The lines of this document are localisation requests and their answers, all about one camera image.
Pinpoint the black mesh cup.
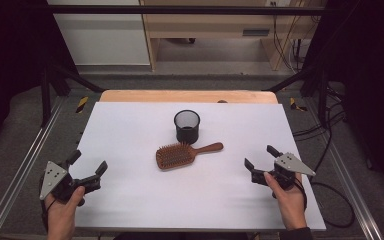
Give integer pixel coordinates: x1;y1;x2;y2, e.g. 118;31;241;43
173;109;201;145

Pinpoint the black frame stand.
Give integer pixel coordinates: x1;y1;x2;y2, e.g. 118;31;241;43
262;63;332;128
40;61;105;128

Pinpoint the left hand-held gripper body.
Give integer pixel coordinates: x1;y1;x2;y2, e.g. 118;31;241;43
39;160;85;207

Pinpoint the yellow black floor tape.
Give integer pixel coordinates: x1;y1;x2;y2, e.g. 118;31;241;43
75;96;90;114
289;97;308;113

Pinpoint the person's right hand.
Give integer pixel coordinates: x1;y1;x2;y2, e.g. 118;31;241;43
263;171;309;232

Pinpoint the bundle of hanging cables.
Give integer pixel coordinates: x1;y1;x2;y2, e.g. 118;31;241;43
270;1;318;74

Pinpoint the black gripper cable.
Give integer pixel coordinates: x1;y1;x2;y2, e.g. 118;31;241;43
38;179;54;232
293;178;309;212

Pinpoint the black curtain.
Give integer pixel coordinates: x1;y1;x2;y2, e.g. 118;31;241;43
0;0;78;158
302;0;384;196

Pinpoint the white table board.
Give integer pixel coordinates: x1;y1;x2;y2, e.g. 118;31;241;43
74;101;327;232

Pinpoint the aluminium rail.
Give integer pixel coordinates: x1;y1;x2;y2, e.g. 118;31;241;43
0;96;66;240
304;98;384;240

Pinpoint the black horizontal frame bar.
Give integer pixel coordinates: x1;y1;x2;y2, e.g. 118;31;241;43
46;4;334;16

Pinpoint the person's left hand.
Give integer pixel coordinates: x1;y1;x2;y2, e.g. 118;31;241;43
44;185;86;234

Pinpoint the light wooden table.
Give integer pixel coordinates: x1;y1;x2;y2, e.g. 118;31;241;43
99;89;279;105

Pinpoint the brown wooden hairbrush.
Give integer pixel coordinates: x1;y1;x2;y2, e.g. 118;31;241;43
155;141;225;171

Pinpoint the black floor cable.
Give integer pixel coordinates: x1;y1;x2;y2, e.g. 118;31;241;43
292;85;356;230

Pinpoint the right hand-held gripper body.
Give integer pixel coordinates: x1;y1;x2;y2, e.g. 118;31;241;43
264;152;317;192

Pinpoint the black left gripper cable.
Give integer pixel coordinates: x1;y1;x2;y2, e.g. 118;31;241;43
38;179;54;232

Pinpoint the white cabinet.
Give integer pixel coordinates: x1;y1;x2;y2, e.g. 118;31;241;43
46;0;151;66

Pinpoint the light wooden desk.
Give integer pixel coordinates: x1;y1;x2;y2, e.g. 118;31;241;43
139;0;328;72

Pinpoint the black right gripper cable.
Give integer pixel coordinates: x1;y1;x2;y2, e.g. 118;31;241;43
293;178;309;212

